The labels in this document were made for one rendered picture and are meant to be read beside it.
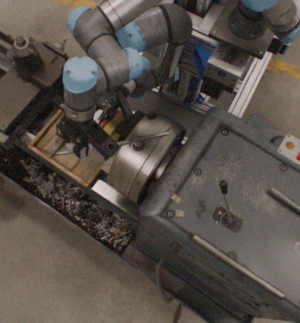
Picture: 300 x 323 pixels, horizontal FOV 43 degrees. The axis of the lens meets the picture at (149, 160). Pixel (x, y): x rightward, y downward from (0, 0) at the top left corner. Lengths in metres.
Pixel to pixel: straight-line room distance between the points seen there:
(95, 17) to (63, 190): 1.05
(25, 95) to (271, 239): 1.07
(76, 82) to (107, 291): 1.67
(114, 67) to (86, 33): 0.12
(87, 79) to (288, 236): 0.71
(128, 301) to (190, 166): 1.32
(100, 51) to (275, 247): 0.71
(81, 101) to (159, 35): 0.41
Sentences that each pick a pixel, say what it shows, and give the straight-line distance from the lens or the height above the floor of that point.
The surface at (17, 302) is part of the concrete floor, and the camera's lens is 2.42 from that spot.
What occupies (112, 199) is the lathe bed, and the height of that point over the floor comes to 0.86.
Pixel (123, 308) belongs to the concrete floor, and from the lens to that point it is 2.34.
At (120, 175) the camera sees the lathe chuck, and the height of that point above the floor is 1.17.
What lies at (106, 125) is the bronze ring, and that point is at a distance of 1.35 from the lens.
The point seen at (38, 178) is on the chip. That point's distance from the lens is 1.90.
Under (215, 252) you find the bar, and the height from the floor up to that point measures 1.28.
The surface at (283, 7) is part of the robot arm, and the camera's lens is 1.20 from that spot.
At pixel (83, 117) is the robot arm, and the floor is 1.51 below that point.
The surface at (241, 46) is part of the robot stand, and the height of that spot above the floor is 1.16.
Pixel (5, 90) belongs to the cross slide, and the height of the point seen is 0.97.
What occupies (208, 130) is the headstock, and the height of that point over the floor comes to 1.25.
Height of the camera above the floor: 2.33
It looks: 70 degrees down
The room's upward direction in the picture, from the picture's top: 7 degrees clockwise
